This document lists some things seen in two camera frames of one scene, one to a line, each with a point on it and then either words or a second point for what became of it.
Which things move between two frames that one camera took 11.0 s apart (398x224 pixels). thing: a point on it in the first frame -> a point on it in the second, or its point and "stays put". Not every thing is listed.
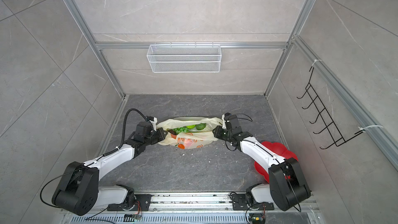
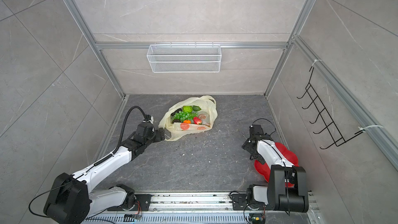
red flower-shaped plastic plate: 278,149 stays put
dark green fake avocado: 200,126 -> 196,108
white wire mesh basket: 184,58 stays put
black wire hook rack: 338,139 stays put
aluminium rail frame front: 195,208 stays put
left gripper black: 161,135 stays put
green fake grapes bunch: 178,130 -> 182,116
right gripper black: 217,133 -> 247,145
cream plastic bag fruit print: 190,140 -> 208,114
